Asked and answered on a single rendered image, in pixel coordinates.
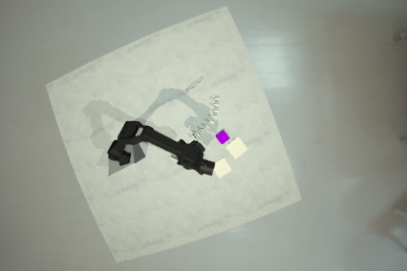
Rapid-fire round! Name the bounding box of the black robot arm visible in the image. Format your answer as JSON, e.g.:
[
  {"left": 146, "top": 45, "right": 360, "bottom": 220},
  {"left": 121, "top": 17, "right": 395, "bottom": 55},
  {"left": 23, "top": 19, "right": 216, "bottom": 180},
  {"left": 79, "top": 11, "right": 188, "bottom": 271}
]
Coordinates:
[{"left": 107, "top": 121, "right": 216, "bottom": 176}]

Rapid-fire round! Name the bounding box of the purple block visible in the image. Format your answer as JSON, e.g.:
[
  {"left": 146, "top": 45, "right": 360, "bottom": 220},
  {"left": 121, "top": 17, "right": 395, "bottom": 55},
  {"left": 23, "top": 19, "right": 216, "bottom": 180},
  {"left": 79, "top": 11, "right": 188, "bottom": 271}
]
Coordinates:
[{"left": 215, "top": 130, "right": 230, "bottom": 145}]

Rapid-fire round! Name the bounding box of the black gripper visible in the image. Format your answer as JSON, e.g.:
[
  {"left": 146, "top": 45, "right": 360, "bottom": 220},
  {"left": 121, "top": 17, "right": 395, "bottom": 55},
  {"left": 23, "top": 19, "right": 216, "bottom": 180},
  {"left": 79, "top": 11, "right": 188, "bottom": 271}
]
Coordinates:
[{"left": 178, "top": 139, "right": 203, "bottom": 175}]

